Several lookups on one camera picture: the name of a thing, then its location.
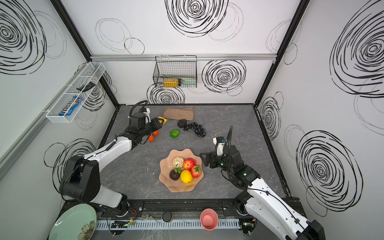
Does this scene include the small yellow lemon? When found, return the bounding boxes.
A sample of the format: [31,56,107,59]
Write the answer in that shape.
[159,117,168,125]

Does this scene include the green fake lime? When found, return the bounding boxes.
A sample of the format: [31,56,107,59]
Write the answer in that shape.
[170,130,180,138]

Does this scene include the red green apple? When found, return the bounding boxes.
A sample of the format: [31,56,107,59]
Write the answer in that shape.
[191,165,202,178]

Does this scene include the dark fake avocado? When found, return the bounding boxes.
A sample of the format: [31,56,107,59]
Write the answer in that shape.
[177,119,187,129]

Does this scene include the red fake bell pepper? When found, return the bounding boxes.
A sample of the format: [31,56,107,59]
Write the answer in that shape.
[183,158,196,171]

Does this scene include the large yellow lemon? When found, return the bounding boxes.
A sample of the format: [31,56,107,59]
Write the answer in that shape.
[180,170,194,184]

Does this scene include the cream fake pear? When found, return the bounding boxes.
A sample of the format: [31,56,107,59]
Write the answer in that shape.
[172,157,184,168]

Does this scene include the dark mangosteen green top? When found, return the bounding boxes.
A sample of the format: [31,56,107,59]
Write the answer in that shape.
[169,168,182,181]

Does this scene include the pink wavy fruit bowl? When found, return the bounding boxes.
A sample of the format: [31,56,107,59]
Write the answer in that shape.
[159,149,204,193]

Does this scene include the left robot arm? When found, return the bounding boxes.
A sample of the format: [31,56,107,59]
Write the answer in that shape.
[59,112,167,209]

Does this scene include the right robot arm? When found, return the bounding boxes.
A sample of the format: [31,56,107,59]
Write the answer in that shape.
[200,146,326,240]

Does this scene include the lower orange tangerine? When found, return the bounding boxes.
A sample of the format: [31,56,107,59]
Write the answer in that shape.
[148,135,155,142]

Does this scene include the brown woven mat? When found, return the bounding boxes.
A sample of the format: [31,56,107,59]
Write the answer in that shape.
[163,108,195,121]

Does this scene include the black grape bunch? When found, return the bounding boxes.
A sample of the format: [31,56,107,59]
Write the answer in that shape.
[183,122,207,138]

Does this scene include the yellow sponge in basket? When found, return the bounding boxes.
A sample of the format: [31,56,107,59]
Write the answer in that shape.
[163,78,180,88]

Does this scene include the green item in basket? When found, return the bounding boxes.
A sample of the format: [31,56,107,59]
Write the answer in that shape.
[180,77,197,88]

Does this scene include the pink cup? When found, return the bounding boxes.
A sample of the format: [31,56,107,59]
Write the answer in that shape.
[200,209,219,231]

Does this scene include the black remote control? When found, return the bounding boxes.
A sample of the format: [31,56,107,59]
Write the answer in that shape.
[77,82,96,93]

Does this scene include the blue candy packet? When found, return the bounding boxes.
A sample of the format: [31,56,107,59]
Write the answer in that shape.
[59,96,83,116]

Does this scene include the green floral plate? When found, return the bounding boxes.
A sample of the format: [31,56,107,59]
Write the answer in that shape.
[48,204,97,240]

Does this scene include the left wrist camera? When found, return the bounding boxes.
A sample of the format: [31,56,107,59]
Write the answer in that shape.
[142,108,151,123]

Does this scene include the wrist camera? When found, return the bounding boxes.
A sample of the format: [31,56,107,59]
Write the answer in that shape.
[142,108,151,123]
[213,137,226,158]

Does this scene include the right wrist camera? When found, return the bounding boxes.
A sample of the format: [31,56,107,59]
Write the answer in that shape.
[213,137,226,158]

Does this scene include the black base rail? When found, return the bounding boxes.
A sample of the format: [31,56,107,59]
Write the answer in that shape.
[90,199,246,219]

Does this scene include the black wire wall basket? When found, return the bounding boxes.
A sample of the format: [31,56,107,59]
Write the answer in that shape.
[153,55,198,88]

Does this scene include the white wire wall shelf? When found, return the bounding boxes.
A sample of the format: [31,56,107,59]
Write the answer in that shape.
[46,63,106,124]

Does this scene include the white slotted cable duct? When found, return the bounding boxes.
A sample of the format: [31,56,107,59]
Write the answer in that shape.
[95,218,241,231]

